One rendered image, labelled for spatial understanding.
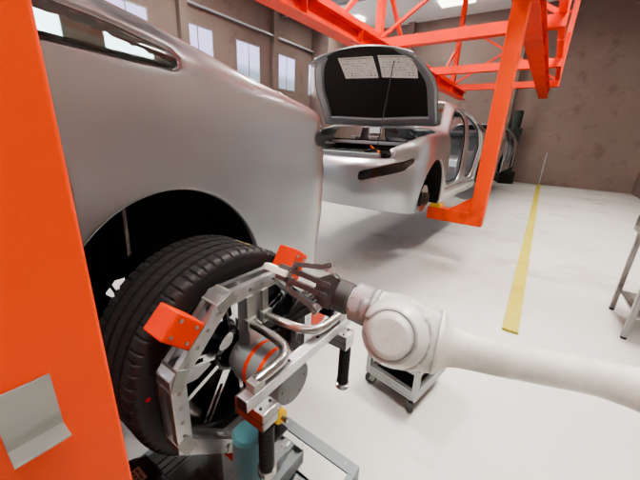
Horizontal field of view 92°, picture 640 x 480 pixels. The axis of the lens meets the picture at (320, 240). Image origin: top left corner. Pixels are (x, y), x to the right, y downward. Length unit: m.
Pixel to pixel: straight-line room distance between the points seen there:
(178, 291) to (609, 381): 0.87
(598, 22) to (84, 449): 16.36
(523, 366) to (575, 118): 15.33
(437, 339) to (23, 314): 0.55
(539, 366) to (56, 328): 0.69
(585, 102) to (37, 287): 15.82
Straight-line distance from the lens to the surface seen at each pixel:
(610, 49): 16.13
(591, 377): 0.70
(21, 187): 0.51
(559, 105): 15.82
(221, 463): 1.47
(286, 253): 1.01
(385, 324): 0.47
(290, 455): 1.70
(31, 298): 0.54
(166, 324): 0.78
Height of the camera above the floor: 1.51
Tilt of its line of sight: 19 degrees down
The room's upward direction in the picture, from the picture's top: 3 degrees clockwise
